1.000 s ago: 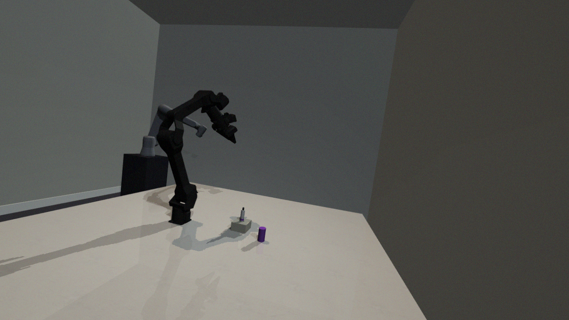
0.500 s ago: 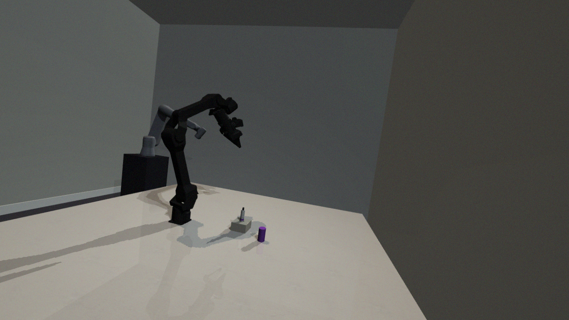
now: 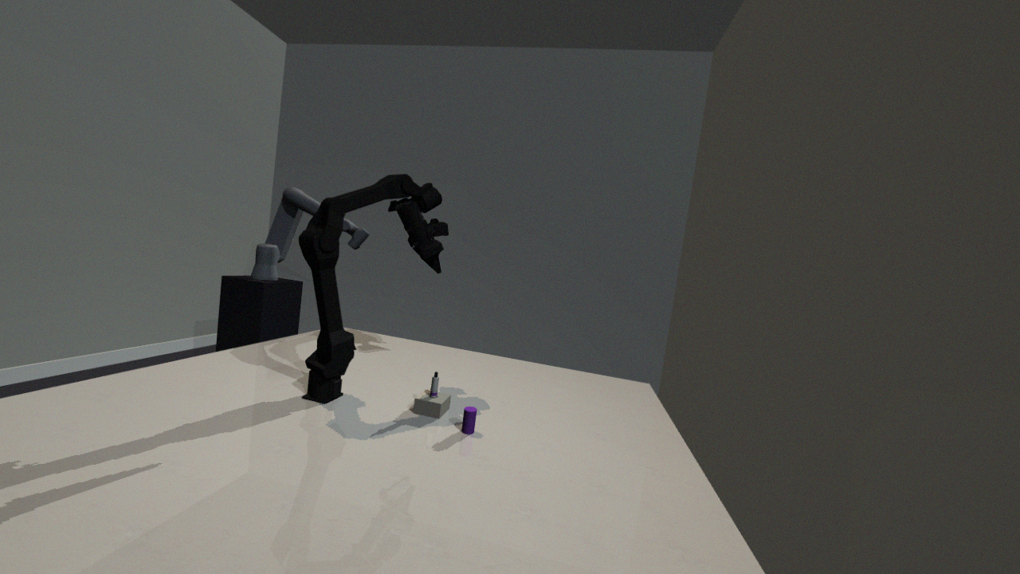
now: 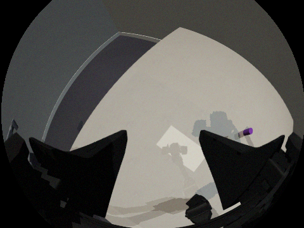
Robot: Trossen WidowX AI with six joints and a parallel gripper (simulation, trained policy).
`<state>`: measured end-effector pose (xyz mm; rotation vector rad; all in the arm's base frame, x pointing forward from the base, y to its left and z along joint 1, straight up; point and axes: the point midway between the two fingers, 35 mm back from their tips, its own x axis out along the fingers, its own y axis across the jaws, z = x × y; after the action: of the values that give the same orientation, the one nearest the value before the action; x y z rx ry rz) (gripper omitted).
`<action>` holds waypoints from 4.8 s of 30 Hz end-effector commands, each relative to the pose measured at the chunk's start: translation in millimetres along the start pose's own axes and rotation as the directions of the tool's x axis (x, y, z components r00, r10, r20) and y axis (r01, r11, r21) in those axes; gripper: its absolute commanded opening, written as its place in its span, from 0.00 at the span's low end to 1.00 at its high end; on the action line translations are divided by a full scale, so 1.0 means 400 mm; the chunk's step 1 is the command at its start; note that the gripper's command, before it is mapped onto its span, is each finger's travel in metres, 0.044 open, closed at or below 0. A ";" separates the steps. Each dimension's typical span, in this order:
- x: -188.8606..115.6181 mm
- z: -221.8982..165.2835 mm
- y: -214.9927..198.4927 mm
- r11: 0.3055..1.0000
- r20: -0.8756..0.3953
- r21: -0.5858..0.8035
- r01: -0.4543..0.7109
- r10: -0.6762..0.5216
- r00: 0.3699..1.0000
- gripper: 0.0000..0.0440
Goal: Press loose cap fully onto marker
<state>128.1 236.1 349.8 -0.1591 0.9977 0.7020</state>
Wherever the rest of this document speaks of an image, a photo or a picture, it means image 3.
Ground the purple marker cap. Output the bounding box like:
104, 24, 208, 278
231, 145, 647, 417
461, 407, 477, 434

